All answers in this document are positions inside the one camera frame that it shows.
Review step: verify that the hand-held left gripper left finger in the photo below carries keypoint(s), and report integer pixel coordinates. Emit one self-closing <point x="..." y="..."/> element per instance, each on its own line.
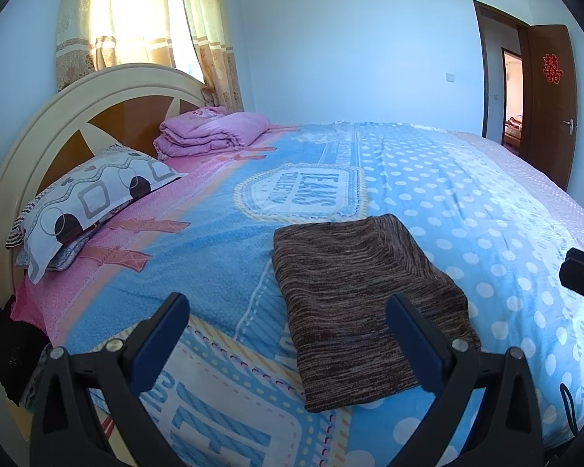
<point x="160" y="345"/>

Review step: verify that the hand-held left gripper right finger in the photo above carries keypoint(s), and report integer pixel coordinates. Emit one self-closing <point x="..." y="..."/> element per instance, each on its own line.
<point x="413" y="345"/>

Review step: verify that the brown knitted sweater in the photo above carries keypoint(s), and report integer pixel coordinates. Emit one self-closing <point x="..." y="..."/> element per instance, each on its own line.
<point x="350" y="292"/>

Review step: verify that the bed with colourful bedspread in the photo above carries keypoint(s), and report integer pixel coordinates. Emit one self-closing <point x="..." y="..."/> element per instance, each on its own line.
<point x="233" y="233"/>

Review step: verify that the dark cloth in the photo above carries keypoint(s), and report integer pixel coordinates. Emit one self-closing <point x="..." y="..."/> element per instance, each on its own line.
<point x="9" y="350"/>

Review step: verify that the brown wooden door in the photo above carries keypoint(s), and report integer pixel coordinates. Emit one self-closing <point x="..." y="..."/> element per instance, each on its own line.
<point x="547" y="116"/>

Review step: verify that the brown sofa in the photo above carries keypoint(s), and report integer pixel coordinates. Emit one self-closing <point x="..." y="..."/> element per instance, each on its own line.
<point x="512" y="129"/>

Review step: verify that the white patterned pillow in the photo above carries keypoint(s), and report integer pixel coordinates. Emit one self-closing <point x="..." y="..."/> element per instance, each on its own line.
<point x="87" y="194"/>

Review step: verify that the red paper door decoration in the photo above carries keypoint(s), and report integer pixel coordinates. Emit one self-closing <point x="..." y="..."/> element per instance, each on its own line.
<point x="553" y="69"/>

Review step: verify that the folded pink blanket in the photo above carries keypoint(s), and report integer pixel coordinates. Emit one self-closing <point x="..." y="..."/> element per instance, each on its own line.
<point x="209" y="131"/>

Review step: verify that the cream wooden headboard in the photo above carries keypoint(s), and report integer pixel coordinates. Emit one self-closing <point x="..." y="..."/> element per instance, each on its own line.
<point x="68" y="121"/>

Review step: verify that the yellow patterned curtain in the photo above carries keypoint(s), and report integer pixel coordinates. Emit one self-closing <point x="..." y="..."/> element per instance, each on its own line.
<point x="209" y="34"/>
<point x="107" y="24"/>

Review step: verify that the brown door frame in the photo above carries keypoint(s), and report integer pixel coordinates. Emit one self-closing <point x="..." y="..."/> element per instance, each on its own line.
<point x="482" y="58"/>

